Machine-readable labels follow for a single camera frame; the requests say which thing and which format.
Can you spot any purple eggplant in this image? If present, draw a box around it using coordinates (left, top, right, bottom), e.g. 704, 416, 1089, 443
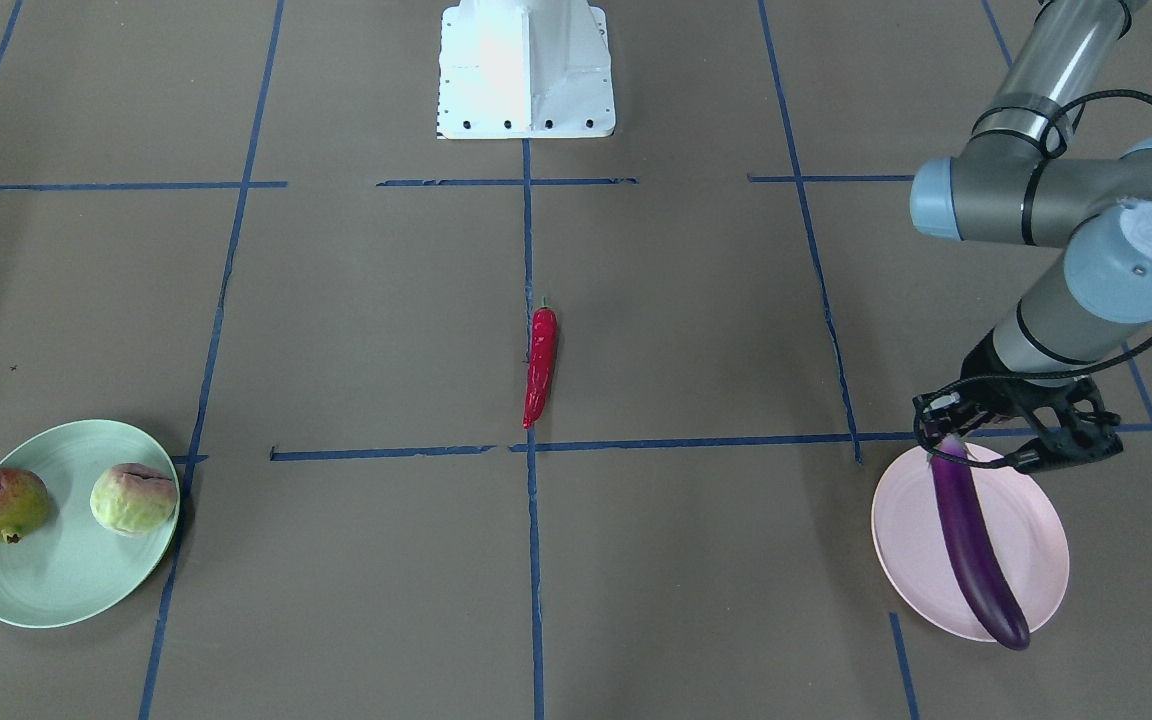
929, 435, 1030, 651

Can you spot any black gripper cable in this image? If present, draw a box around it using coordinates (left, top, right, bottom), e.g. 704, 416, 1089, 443
914, 88, 1152, 471

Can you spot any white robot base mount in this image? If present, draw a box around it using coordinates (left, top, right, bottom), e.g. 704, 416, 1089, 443
435, 1, 617, 141

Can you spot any red chili pepper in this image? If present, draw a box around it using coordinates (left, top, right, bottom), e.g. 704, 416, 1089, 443
521, 304, 559, 430

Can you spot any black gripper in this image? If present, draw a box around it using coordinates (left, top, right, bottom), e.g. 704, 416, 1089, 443
914, 334, 1124, 473

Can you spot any pink plate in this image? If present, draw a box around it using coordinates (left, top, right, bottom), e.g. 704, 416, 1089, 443
870, 447, 1070, 643

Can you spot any green plate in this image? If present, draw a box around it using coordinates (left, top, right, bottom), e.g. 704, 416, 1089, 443
0, 419, 179, 628

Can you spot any red yellow pomegranate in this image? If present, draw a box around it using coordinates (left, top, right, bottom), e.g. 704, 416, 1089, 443
0, 468, 51, 544

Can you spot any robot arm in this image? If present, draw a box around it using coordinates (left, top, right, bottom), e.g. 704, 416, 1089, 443
909, 1, 1152, 473

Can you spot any green pink peach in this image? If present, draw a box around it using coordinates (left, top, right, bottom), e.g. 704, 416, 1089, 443
90, 462, 179, 536

